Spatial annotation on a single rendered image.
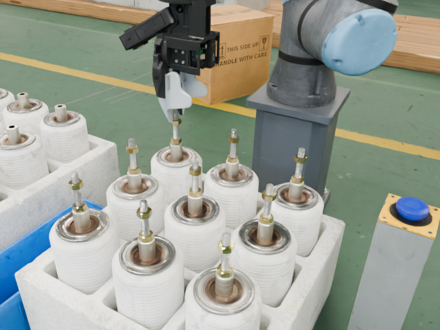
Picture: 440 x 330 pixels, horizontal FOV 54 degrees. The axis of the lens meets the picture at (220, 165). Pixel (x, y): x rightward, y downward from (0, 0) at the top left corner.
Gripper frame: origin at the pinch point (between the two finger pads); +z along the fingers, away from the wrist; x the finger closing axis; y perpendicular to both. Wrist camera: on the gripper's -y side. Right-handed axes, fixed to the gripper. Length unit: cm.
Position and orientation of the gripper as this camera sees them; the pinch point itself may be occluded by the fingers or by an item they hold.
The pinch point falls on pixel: (172, 110)
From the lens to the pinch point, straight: 77.0
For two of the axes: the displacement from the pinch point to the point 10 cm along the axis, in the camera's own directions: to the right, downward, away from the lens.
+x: 4.4, -4.6, 7.8
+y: 9.0, 2.5, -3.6
